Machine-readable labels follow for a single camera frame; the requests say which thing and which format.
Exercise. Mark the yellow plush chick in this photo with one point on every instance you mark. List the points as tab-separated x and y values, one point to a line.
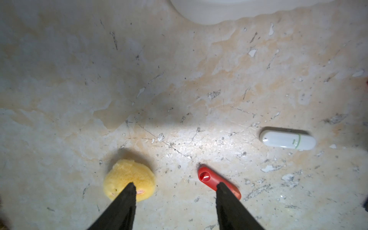
128	171

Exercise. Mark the white storage box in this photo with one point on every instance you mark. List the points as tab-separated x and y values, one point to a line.
209	12

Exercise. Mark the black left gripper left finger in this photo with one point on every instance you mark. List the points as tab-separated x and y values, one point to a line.
120	213

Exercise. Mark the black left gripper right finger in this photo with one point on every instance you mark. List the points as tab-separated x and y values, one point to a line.
232	215

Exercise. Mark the white usb drive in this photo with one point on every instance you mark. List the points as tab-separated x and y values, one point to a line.
288	140

